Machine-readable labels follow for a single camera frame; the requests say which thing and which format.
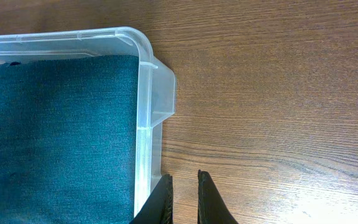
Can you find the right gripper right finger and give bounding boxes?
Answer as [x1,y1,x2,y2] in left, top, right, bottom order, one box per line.
[198,170,238,224]

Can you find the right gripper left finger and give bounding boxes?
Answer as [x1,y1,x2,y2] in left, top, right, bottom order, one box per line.
[130,174,173,224]

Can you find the clear plastic storage container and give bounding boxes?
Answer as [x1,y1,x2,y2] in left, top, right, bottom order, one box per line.
[0,27,177,214]

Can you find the dark blue jeans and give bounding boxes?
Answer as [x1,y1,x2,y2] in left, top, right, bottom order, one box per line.
[0,55,139,223]

